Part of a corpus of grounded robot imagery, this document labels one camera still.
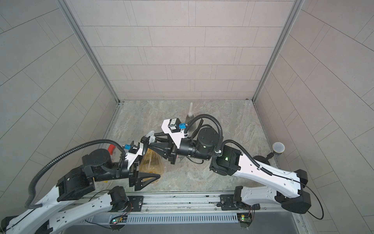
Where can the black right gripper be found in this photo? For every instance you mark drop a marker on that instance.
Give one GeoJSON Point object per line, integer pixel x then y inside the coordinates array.
{"type": "Point", "coordinates": [173, 150]}

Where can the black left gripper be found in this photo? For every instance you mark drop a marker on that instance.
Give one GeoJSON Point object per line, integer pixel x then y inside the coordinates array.
{"type": "Point", "coordinates": [134, 176]}

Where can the black spray nozzle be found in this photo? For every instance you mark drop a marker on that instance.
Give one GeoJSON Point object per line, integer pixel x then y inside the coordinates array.
{"type": "Point", "coordinates": [147, 137]}

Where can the orange translucent spray bottle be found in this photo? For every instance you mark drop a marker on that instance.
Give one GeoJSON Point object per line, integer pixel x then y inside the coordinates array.
{"type": "Point", "coordinates": [152, 163]}

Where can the clear grey spray bottle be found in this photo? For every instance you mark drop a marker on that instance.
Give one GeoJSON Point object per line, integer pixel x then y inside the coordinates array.
{"type": "Point", "coordinates": [189, 118]}

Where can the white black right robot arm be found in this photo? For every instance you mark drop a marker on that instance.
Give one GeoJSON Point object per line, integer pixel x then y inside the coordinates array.
{"type": "Point", "coordinates": [280, 187]}

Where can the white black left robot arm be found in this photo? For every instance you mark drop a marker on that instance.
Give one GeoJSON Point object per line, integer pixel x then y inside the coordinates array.
{"type": "Point", "coordinates": [49, 216]}

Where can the red spray nozzle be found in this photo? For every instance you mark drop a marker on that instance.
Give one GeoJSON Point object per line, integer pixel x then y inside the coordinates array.
{"type": "Point", "coordinates": [111, 149]}

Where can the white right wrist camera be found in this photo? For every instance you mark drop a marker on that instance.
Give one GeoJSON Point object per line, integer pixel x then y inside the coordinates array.
{"type": "Point", "coordinates": [175, 129]}

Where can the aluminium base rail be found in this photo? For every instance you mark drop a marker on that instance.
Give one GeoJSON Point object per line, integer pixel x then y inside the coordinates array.
{"type": "Point", "coordinates": [242, 206]}

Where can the aluminium corner frame post left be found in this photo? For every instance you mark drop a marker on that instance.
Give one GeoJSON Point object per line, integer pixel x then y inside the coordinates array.
{"type": "Point", "coordinates": [67, 13]}

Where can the aluminium corner frame post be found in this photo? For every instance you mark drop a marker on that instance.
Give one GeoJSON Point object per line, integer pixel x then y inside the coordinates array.
{"type": "Point", "coordinates": [67, 13]}
{"type": "Point", "coordinates": [296, 7]}

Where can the aluminium corner frame post right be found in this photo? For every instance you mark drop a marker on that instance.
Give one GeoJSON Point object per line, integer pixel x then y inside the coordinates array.
{"type": "Point", "coordinates": [296, 7]}

